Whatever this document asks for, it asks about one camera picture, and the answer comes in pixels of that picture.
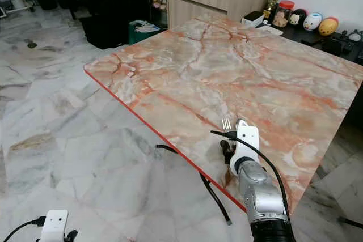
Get silver metal fork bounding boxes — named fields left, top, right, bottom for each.
left=221, top=117, right=233, bottom=133

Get marble pattern folding table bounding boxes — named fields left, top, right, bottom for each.
left=83, top=14, right=363, bottom=223

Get white box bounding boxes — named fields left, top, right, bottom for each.
left=242, top=11, right=265, bottom=28

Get green basket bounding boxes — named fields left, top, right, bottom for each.
left=128, top=20, right=163, bottom=45

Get white and blue figurine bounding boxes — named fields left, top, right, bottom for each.
left=302, top=12, right=323, bottom=32

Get yellow and orange figurine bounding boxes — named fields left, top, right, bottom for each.
left=318, top=17, right=340, bottom=37

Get small plush toys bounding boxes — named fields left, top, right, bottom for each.
left=150, top=0, right=168, bottom=12

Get black piano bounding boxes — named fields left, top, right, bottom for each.
left=56, top=0, right=149, bottom=50

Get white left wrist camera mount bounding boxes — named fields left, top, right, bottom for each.
left=40, top=210, right=69, bottom=242

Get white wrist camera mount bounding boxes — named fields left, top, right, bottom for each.
left=40, top=210, right=69, bottom=242
left=230, top=121, right=260, bottom=176

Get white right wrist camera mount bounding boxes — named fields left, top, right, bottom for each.
left=230, top=121, right=260, bottom=176

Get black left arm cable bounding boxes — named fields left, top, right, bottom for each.
left=3, top=216, right=47, bottom=242

